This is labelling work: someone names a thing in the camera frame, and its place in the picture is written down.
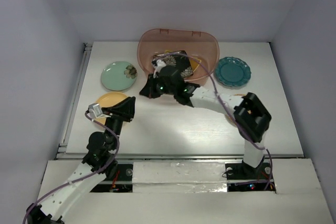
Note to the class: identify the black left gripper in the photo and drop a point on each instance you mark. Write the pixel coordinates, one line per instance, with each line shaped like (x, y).
(123, 111)

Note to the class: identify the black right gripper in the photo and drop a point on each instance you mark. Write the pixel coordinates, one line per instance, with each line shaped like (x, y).
(148, 89)

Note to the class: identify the black floral square plate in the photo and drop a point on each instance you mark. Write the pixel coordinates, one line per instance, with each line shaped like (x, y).
(163, 55)

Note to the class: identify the yellow round plate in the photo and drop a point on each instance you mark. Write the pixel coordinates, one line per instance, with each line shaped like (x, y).
(111, 99)

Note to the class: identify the triangular woven bamboo plate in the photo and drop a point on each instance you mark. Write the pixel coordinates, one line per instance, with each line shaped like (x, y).
(181, 62)

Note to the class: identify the light green floral plate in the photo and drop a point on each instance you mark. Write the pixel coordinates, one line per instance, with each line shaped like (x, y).
(119, 75)

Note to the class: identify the teal scalloped plate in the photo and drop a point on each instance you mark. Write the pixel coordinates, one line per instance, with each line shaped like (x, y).
(232, 72)

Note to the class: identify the round woven bamboo plate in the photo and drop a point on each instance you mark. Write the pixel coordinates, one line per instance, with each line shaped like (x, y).
(234, 100)

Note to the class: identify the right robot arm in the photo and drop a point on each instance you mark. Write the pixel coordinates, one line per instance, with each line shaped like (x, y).
(247, 112)

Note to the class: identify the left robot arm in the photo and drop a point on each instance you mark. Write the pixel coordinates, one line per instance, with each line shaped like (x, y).
(97, 165)

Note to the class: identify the pink translucent plastic bin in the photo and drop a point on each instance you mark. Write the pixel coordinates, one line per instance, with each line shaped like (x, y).
(196, 53)

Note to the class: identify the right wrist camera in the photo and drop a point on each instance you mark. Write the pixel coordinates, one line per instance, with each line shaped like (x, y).
(157, 65)

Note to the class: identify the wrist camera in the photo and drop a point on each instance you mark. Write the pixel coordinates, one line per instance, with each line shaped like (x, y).
(157, 65)
(95, 111)

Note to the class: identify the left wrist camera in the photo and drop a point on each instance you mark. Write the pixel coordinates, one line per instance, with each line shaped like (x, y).
(95, 111)

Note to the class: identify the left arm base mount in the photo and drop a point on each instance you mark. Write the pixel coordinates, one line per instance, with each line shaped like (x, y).
(121, 182)

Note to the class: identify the aluminium rail frame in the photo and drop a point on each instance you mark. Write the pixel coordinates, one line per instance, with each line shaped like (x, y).
(162, 128)

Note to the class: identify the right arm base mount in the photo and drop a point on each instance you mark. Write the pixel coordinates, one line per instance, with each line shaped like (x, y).
(240, 178)

